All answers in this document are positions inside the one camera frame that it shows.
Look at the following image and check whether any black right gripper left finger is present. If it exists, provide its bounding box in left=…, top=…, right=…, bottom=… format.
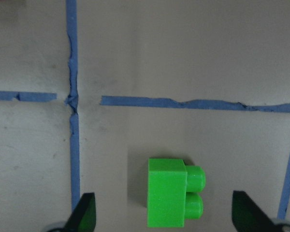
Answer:
left=64, top=192, right=97, bottom=232

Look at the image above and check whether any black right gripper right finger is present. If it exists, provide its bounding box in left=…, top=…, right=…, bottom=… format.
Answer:
left=232, top=191, right=280, bottom=232

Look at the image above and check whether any green two-stud block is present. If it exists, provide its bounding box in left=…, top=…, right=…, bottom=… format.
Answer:
left=147, top=158, right=206, bottom=228

